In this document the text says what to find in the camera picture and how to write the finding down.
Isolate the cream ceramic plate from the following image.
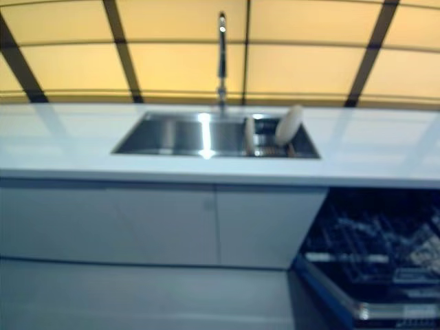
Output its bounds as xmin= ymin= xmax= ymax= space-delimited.
xmin=244 ymin=116 xmax=256 ymax=155
xmin=274 ymin=104 xmax=304 ymax=147

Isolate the white cabinet door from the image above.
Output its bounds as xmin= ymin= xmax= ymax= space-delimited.
xmin=215 ymin=184 xmax=328 ymax=270
xmin=104 ymin=184 xmax=218 ymax=267
xmin=0 ymin=180 xmax=108 ymax=262

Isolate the stainless steel sink basin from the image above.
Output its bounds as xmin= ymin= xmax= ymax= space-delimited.
xmin=110 ymin=110 xmax=321 ymax=160

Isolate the black dish drying rack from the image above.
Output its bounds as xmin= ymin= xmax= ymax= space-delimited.
xmin=245 ymin=116 xmax=300 ymax=158

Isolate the chrome gooseneck kitchen faucet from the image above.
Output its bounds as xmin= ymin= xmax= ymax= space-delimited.
xmin=215 ymin=12 xmax=230 ymax=116

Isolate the black dishwasher door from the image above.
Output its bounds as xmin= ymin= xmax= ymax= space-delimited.
xmin=288 ymin=254 xmax=440 ymax=330

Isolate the dishwasher with wire rack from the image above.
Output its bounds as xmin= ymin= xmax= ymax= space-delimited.
xmin=302 ymin=192 xmax=440 ymax=286

